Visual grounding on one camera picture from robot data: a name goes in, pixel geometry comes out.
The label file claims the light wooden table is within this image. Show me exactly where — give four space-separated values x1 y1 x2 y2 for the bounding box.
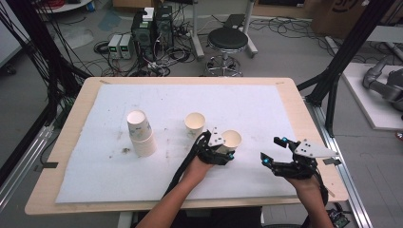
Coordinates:
24 76 350 217

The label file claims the black round stool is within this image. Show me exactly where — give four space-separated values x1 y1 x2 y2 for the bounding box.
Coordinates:
203 27 250 78

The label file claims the white floor board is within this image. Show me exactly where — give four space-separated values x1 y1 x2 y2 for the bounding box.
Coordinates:
341 62 403 132

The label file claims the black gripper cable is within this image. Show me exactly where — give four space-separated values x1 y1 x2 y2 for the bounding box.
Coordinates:
313 169 330 207
163 130 213 198

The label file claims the white box on tower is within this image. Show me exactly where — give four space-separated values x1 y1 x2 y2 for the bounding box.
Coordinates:
142 7 156 23

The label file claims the person's left hand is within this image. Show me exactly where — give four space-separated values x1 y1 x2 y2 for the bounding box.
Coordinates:
182 156 215 185

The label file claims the white stand leg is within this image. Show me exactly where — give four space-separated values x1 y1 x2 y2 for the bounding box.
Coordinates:
189 0 205 61
241 0 259 59

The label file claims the printed white paper cup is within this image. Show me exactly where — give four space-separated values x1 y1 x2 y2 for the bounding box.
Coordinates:
220 129 243 156
184 111 207 140

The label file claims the stack of white paper cups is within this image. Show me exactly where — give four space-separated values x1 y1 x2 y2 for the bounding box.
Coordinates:
126 109 158 159

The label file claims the grey power supply unit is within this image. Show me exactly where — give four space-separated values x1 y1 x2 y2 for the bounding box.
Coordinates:
107 33 124 60
119 33 136 61

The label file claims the person's dark lap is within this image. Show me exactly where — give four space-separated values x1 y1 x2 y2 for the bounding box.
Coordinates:
136 207 262 228

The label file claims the white table mat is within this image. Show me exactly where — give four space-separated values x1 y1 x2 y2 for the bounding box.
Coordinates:
55 84 298 204

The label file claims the person's right hand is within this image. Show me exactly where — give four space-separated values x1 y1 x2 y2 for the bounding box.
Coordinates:
284 175 321 200

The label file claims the cardboard box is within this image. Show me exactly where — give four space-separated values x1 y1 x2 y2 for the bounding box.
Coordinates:
310 0 403 40

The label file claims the black flat pad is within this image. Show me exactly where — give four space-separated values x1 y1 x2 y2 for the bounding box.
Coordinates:
222 13 246 29

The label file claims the black tape piece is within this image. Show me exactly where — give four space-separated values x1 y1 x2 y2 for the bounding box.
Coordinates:
33 161 60 174
322 157 343 166

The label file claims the tangle of floor cables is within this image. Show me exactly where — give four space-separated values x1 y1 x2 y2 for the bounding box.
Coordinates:
93 18 198 78

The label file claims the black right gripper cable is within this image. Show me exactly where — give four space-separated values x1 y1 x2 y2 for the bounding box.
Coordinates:
313 169 330 207

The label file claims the black computer tower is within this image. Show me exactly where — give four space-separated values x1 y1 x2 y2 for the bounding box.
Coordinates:
154 5 175 49
130 9 157 63

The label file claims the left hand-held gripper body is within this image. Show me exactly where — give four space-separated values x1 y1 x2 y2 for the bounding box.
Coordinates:
196 126 236 166

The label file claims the white table leg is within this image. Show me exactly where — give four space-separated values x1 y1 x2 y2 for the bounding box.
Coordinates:
117 210 135 228

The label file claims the black metal frame with cables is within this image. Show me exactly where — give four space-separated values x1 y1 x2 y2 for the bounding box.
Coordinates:
0 0 93 188

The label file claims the green circuit board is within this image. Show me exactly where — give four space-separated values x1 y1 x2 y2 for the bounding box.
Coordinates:
326 207 352 228

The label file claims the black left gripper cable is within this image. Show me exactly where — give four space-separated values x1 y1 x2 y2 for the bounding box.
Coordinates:
163 130 213 198

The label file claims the aluminium floor rail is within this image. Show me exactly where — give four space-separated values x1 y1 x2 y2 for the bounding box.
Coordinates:
305 98 374 228
0 124 55 213

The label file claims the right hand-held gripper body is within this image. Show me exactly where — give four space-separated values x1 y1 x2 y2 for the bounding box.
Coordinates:
271 138 339 181

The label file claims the black metal frame post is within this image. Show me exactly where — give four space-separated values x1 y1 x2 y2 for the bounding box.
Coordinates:
297 0 397 138

